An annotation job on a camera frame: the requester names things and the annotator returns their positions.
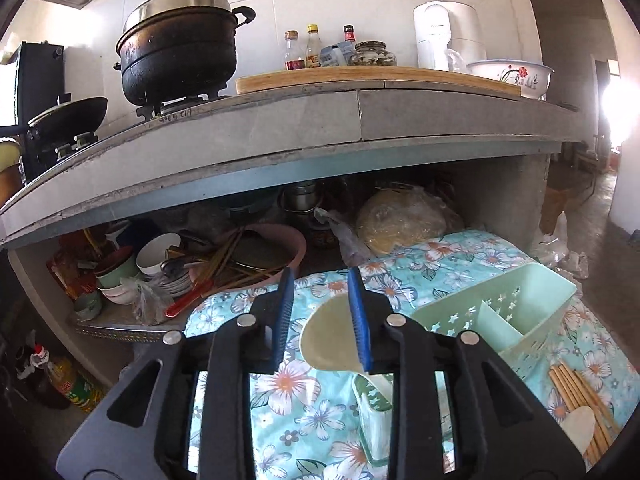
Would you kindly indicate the wooden stool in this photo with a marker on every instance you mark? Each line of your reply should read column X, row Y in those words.
column 592, row 157

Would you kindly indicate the black cooking pot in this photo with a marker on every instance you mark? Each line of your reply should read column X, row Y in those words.
column 175, row 60

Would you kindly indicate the black wok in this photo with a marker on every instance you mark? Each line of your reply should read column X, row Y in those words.
column 70, row 117

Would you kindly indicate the white bowl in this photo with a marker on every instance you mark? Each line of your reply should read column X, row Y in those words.
column 155, row 255

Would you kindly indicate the steel pot lid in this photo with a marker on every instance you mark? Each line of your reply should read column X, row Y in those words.
column 175, row 10

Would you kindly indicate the small clear plastic bag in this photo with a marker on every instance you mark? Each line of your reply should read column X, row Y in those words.
column 456, row 60

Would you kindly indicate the gas stove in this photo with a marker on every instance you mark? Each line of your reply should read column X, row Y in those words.
column 175, row 105

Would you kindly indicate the steel pot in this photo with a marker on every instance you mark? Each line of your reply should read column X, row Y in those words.
column 300, row 199

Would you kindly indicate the red label sauce bottle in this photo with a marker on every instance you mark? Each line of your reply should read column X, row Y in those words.
column 294, row 55

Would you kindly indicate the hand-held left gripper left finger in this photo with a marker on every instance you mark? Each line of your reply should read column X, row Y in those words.
column 286, row 310

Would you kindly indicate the cooking oil bottle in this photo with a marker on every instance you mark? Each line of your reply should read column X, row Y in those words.
column 75, row 390

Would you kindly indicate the cardboard box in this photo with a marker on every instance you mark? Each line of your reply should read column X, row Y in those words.
column 555, row 207

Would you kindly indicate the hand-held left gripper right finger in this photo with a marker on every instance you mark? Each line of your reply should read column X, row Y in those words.
column 357, row 325

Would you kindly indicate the pile of dark chopsticks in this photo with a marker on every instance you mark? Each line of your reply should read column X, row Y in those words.
column 220, row 262

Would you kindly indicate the white scalloped spoon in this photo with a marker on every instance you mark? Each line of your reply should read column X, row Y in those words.
column 580, row 427

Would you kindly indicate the green plastic utensil holder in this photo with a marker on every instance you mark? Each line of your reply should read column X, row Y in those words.
column 450, row 317

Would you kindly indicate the filled clear plastic bag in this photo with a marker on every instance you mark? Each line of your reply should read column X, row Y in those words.
column 147, row 305

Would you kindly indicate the wooden cutting board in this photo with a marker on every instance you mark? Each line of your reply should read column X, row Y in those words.
column 350, row 77

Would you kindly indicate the blue packet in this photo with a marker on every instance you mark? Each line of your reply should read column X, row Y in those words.
column 332, row 55

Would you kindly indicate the stack of plates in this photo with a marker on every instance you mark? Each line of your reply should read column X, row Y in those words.
column 175, row 285

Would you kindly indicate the white plastic bag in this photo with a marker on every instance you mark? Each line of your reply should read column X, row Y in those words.
column 560, row 255

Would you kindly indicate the translucent plastic bag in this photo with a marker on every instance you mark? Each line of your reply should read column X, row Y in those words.
column 345, row 240

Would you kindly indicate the red cap dark bottle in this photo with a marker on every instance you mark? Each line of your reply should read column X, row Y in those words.
column 349, row 35

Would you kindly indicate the green holder drip tray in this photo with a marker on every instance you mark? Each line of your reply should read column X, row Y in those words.
column 365, row 435

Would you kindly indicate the grey stone kitchen counter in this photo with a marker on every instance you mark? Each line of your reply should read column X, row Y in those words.
column 300, row 120

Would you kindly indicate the pink plastic basin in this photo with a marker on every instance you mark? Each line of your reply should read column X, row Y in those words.
column 292, row 250

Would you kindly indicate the floral enamel basin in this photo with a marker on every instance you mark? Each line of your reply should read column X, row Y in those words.
column 510, row 77

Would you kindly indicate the small green cup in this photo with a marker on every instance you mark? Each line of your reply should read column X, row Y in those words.
column 89, row 306

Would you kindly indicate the bundle of wooden chopsticks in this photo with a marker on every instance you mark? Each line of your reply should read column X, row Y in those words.
column 570, row 390

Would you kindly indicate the cream plastic spoon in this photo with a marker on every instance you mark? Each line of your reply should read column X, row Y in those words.
column 325, row 335

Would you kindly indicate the turquoise floral quilt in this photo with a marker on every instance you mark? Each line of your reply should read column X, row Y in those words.
column 310, row 410

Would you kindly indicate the yellow cap bottle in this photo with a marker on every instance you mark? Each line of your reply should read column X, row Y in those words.
column 312, row 50

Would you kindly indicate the bag of yellow food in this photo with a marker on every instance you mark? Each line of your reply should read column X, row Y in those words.
column 405, row 222

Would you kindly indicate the green bowl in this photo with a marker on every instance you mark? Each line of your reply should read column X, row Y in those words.
column 117, row 277

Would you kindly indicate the pink white bowls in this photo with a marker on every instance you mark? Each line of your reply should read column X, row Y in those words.
column 115, row 295

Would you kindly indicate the black appliance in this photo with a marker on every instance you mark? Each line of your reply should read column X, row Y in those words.
column 37, row 80

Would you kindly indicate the red snack packets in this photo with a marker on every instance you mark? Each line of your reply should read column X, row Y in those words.
column 67, row 270

